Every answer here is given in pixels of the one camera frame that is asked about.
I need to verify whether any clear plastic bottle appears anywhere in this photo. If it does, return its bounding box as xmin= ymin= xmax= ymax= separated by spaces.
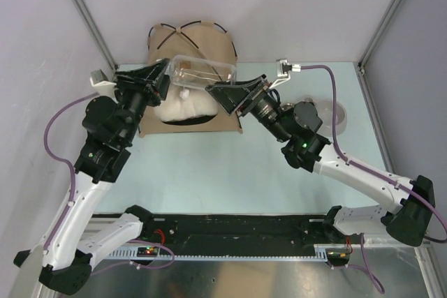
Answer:
xmin=166 ymin=55 xmax=237 ymax=90

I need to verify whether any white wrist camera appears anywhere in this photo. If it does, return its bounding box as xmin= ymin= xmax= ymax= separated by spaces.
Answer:
xmin=90 ymin=69 xmax=115 ymax=87
xmin=269 ymin=59 xmax=302 ymax=89

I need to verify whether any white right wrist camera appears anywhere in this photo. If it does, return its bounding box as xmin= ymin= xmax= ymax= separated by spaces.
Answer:
xmin=269 ymin=59 xmax=302 ymax=89

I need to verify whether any aluminium frame post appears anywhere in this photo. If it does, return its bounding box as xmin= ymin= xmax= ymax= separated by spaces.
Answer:
xmin=358 ymin=0 xmax=425 ymax=75
xmin=71 ymin=0 xmax=118 ymax=71

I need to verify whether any grey double pet bowl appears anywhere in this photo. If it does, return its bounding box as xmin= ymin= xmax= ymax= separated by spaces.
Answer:
xmin=282 ymin=97 xmax=349 ymax=137

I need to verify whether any cream fluffy cushion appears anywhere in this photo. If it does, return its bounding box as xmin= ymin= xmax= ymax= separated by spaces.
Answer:
xmin=154 ymin=84 xmax=219 ymax=123

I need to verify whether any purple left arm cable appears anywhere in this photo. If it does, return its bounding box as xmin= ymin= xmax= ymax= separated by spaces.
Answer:
xmin=42 ymin=92 xmax=97 ymax=253

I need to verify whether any aluminium frame post left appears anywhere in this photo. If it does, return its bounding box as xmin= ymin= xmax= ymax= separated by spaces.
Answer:
xmin=71 ymin=0 xmax=118 ymax=71

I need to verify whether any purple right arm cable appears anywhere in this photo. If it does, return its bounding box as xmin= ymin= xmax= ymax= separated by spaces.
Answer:
xmin=300 ymin=64 xmax=447 ymax=243

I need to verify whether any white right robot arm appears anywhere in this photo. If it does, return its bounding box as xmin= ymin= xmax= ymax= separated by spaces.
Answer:
xmin=206 ymin=76 xmax=435 ymax=247

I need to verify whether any aluminium frame post right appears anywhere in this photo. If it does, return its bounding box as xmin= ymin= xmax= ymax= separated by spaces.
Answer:
xmin=358 ymin=0 xmax=425 ymax=75

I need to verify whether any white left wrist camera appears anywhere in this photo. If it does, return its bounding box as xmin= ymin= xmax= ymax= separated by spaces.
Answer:
xmin=90 ymin=69 xmax=115 ymax=87

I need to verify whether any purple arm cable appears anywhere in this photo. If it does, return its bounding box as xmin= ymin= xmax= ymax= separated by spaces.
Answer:
xmin=42 ymin=92 xmax=97 ymax=253
xmin=300 ymin=64 xmax=447 ymax=243

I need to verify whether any white pompom toy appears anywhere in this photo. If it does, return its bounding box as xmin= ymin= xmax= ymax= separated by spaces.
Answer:
xmin=179 ymin=88 xmax=190 ymax=100

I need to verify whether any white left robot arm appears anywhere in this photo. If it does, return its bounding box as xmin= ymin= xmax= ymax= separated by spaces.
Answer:
xmin=13 ymin=58 xmax=170 ymax=296

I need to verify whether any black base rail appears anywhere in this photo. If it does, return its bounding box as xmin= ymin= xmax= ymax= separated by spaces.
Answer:
xmin=90 ymin=212 xmax=350 ymax=259

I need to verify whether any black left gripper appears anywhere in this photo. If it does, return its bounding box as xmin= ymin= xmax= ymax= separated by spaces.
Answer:
xmin=113 ymin=59 xmax=174 ymax=144

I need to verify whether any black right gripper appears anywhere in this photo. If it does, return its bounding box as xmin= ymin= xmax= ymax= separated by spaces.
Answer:
xmin=206 ymin=75 xmax=292 ymax=143

